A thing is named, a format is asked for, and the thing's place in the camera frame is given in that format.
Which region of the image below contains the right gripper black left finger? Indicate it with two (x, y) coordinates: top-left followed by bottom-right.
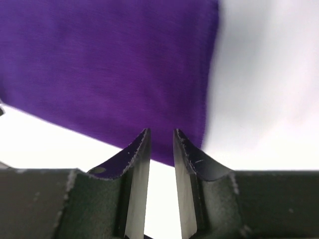
(0, 129), (151, 239)

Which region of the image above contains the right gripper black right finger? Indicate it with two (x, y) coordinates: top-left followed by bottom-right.
(173, 129), (319, 239)

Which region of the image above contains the purple towel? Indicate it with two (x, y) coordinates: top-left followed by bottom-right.
(0, 0), (219, 165)

